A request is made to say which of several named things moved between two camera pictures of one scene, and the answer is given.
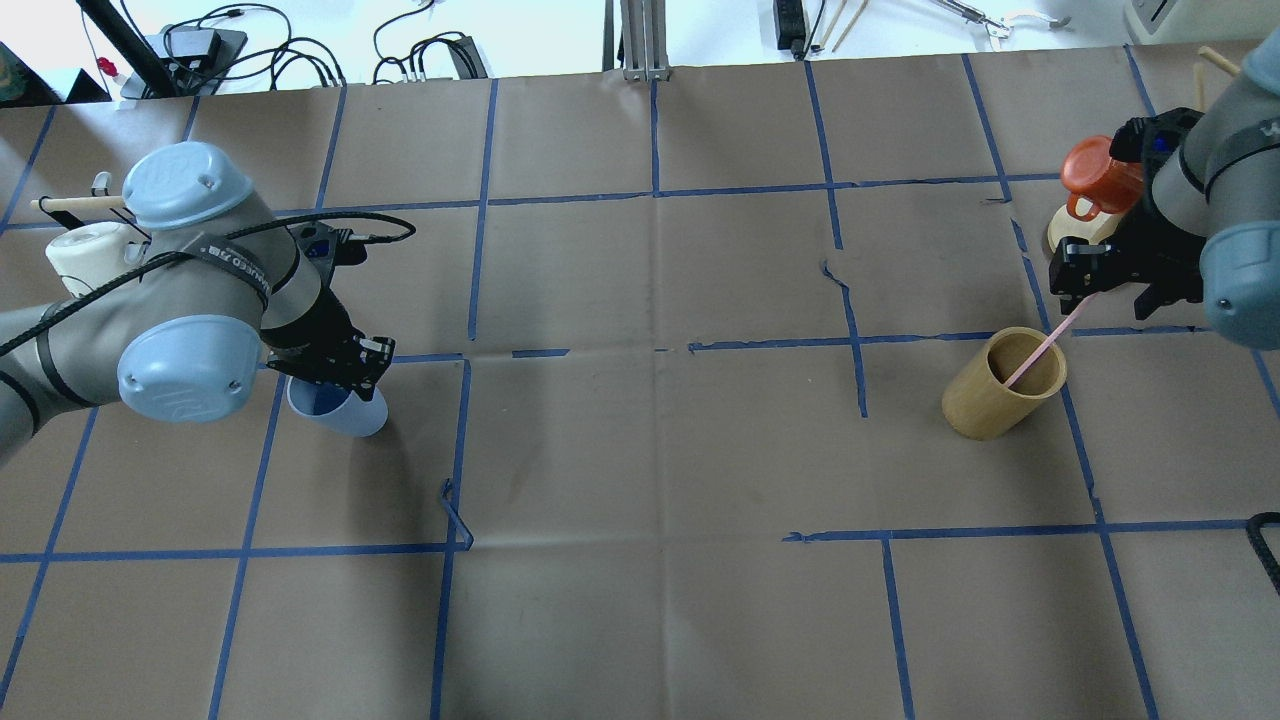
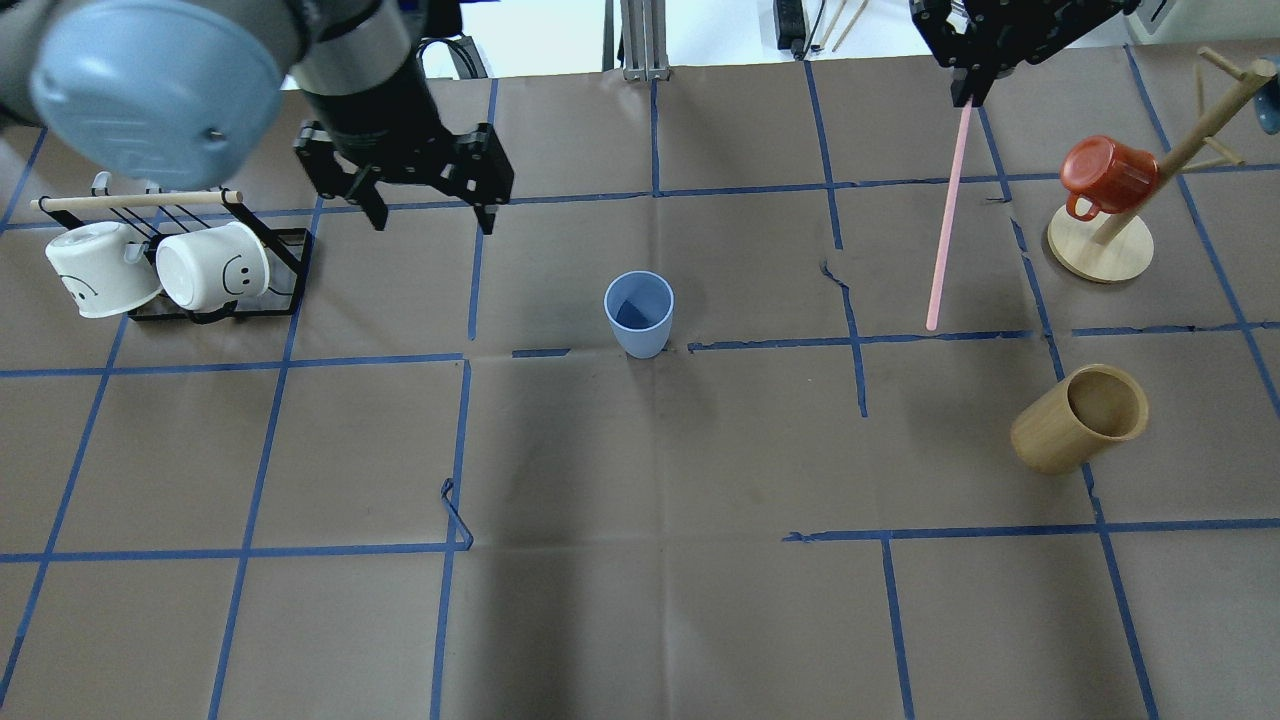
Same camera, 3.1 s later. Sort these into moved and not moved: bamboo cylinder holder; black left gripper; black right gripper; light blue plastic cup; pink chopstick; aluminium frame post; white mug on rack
Moved: black left gripper; black right gripper; light blue plastic cup; bamboo cylinder holder; pink chopstick
Not moved: aluminium frame post; white mug on rack
